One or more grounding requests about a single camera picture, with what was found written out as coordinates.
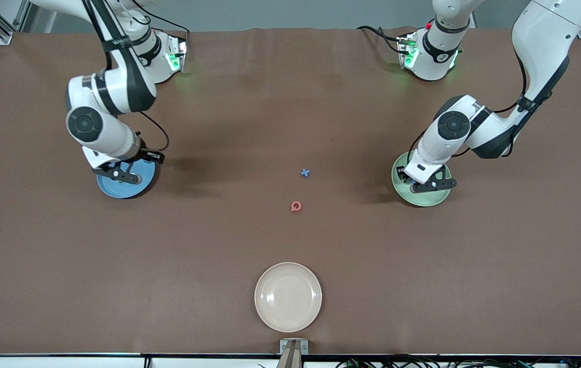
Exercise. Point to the blue foam letter x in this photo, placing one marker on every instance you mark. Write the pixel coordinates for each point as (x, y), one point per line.
(305, 173)

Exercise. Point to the pink foam letter Q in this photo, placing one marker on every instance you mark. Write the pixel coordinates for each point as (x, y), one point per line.
(292, 206)

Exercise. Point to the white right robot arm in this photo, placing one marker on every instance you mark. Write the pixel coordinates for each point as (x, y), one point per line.
(116, 92)

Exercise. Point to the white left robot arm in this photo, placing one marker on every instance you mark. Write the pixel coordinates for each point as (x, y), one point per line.
(540, 51)

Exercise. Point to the green plate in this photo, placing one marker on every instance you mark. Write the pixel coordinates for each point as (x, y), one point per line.
(431, 199)

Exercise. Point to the blue plate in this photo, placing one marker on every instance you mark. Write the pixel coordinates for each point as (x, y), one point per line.
(126, 190)

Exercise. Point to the beige plate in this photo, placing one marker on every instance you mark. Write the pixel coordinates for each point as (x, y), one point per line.
(288, 297)

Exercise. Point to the brown table mat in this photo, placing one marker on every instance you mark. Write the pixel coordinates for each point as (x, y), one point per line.
(290, 102)

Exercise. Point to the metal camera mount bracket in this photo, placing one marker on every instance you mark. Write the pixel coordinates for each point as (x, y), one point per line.
(293, 352)

